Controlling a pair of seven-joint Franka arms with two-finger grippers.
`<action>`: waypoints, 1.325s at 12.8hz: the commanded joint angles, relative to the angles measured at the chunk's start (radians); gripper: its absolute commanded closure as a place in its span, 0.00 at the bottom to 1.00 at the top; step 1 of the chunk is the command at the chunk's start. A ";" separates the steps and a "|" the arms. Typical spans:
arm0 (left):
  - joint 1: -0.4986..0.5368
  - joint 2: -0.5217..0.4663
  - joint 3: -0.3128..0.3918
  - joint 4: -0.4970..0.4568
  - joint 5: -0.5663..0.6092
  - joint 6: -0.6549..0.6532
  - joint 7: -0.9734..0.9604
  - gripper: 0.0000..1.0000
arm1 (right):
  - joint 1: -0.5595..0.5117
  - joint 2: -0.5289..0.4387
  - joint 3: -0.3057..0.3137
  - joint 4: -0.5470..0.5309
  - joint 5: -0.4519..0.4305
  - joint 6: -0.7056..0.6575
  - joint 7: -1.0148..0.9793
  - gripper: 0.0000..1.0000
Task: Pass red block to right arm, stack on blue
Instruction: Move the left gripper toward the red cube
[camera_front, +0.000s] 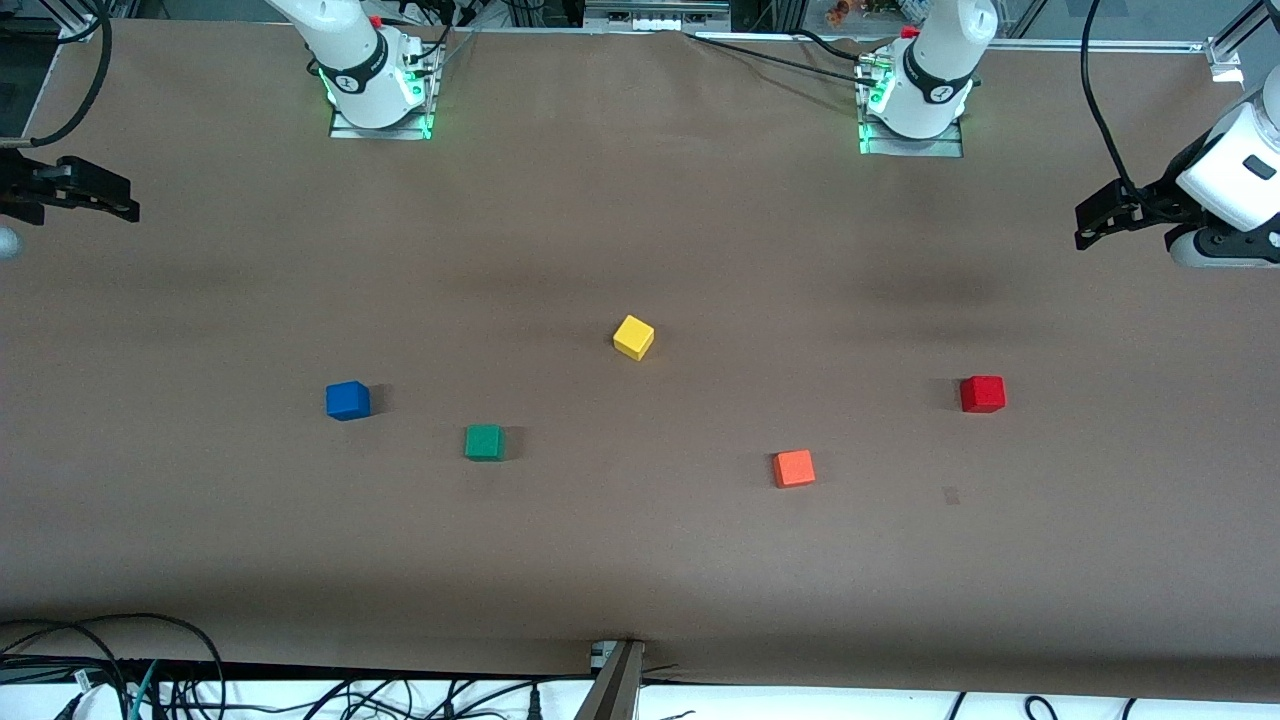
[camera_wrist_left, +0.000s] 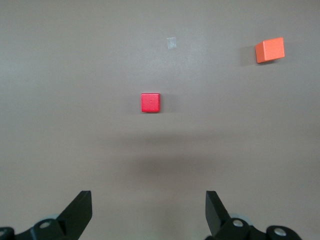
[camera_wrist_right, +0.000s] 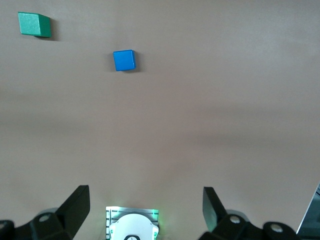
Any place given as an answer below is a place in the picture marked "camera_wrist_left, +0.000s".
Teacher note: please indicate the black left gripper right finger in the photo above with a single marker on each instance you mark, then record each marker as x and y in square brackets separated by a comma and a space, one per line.
[217, 217]

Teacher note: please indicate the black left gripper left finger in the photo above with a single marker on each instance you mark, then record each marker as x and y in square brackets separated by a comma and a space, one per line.
[75, 217]

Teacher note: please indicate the orange wooden block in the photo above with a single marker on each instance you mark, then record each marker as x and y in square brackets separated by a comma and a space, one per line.
[271, 50]

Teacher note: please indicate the red wooden block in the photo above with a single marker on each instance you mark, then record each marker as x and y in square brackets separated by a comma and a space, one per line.
[150, 103]

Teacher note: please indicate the clear tape piece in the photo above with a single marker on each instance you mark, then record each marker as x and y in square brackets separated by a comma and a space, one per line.
[171, 43]

